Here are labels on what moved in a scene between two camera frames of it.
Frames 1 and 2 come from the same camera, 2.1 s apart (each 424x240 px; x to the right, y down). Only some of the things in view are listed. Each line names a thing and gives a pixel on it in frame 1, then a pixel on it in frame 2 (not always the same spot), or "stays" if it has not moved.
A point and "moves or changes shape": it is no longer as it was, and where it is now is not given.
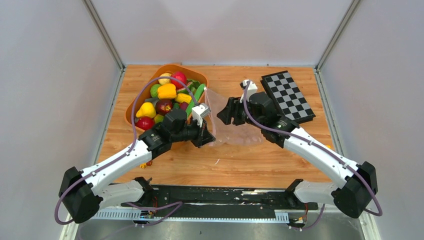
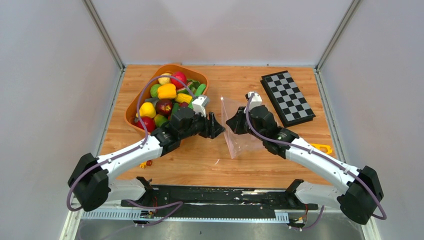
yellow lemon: [165, 81] stays
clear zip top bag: [233, 134] moves or changes shape
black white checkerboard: [289, 101] stays
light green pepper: [197, 96] stays
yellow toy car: [147, 164] stays
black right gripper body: [240, 116] to [241, 126]
